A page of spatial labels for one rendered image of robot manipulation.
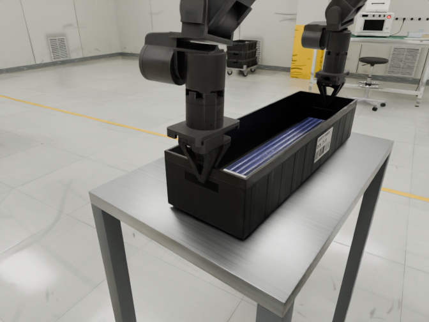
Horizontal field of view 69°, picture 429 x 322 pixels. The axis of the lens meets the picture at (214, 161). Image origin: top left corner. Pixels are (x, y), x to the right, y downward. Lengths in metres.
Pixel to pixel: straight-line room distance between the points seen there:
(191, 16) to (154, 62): 0.09
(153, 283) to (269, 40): 5.83
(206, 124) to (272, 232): 0.22
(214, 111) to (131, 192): 0.30
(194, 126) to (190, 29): 0.13
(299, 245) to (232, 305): 0.97
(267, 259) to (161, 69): 0.32
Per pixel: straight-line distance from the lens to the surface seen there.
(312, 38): 0.96
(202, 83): 0.43
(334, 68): 0.94
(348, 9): 0.89
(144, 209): 0.61
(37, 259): 1.88
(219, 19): 0.42
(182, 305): 1.48
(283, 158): 0.56
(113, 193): 0.68
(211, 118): 0.44
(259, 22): 6.87
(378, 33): 4.97
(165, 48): 0.47
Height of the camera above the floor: 1.14
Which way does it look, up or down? 26 degrees down
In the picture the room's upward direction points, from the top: straight up
